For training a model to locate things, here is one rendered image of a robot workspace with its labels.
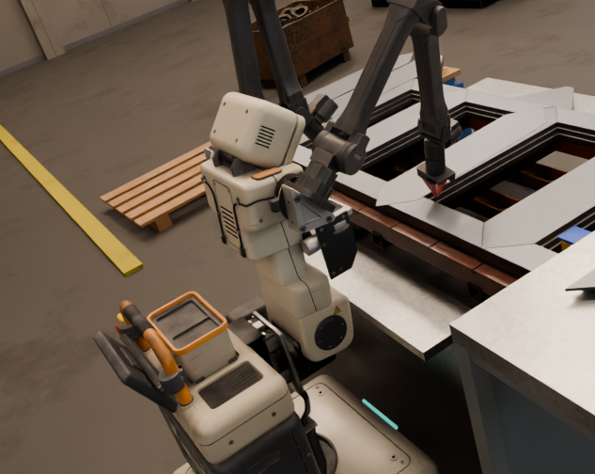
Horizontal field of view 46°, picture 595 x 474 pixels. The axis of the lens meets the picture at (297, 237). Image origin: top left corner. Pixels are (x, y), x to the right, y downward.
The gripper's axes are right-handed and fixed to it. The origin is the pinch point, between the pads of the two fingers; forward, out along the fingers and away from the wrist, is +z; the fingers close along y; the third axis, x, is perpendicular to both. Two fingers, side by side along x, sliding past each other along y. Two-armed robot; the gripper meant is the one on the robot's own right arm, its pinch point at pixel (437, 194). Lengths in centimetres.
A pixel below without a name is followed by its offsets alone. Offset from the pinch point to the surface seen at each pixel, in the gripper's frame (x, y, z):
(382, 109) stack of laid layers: -36, 77, 22
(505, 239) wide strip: 5.8, -33.3, -8.0
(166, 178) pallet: 10, 285, 147
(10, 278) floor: 133, 269, 151
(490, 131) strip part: -38.3, 17.7, 5.4
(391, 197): 8.7, 11.2, 2.6
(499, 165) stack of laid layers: -26.4, 1.2, 4.7
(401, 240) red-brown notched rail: 16.6, -3.3, 5.9
